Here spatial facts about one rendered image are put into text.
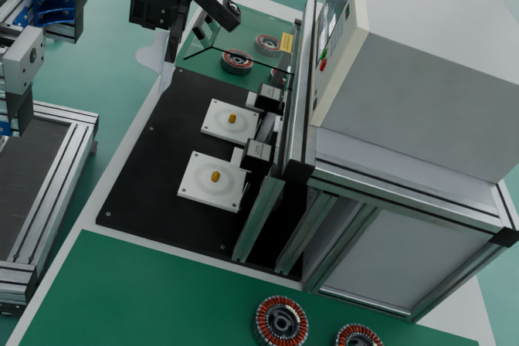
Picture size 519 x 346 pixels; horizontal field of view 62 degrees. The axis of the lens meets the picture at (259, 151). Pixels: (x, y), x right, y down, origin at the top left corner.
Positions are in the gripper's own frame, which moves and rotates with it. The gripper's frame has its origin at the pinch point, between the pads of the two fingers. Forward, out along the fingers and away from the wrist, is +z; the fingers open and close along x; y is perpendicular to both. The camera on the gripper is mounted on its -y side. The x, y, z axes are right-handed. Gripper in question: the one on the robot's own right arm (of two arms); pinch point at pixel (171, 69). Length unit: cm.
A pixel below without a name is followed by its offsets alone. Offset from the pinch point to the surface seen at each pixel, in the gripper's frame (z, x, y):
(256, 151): 23.1, -9.3, -21.7
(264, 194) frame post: 15.0, 10.3, -21.0
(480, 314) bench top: 40, 13, -85
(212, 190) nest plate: 37.0, -7.4, -14.8
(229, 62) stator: 36, -65, -16
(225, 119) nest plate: 37, -35, -16
